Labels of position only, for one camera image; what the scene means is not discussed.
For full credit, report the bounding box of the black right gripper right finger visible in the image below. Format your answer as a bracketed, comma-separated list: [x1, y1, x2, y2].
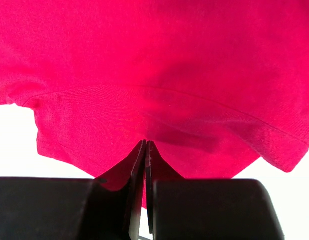
[145, 141, 285, 240]

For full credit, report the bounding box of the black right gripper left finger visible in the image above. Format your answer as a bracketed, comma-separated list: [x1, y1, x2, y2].
[0, 140, 147, 240]

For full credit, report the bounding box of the red t shirt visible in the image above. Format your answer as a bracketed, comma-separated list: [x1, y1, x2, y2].
[0, 0, 309, 210]

